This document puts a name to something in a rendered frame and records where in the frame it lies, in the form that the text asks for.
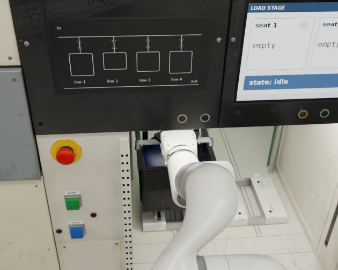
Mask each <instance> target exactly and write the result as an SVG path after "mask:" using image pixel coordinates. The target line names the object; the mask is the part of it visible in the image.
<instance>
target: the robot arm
mask: <svg viewBox="0 0 338 270"><path fill-rule="evenodd" d="M199 136H200V133H199V132H197V131H193V130H192V129H186V130H161V131H160V132H158V133H155V134H154V138H155V139H156V140H157V141H158V142H160V148H161V152H162V154H163V157H164V159H165V161H166V162H165V166H166V167H167V168H168V175H169V179H170V186H171V192H172V199H173V201H174V203H175V204H176V205H178V206H180V207H182V208H186V212H185V217H184V220H183V223H182V225H181V227H180V229H179V230H178V232H177V233H176V235H175V236H174V237H173V239H172V240H171V241H170V243H169V244H168V245H167V247H166V248H165V249H164V250H163V252H162V253H161V254H160V256H159V257H158V258H157V260H156V261H155V263H154V264H153V266H152V268H151V270H287V269H286V268H285V267H284V266H283V265H282V264H281V263H280V262H279V261H278V260H277V259H275V258H273V257H270V256H267V255H264V254H255V253H251V254H221V255H211V256H199V255H198V253H199V251H200V250H201V249H202V248H203V247H204V246H206V245H207V244H208V243H209V242H211V241H212V240H213V239H214V238H216V237H217V236H218V235H219V234H220V233H221V232H222V231H223V230H225V229H226V228H227V226H228V225H229V224H230V223H231V222H232V220H233V219H234V217H235V215H236V212H237V209H238V200H239V198H238V189H237V185H236V182H235V174H234V170H233V167H232V166H231V164H230V163H229V162H227V161H205V162H199V161H198V158H197V142H196V141H197V139H198V137H199Z"/></svg>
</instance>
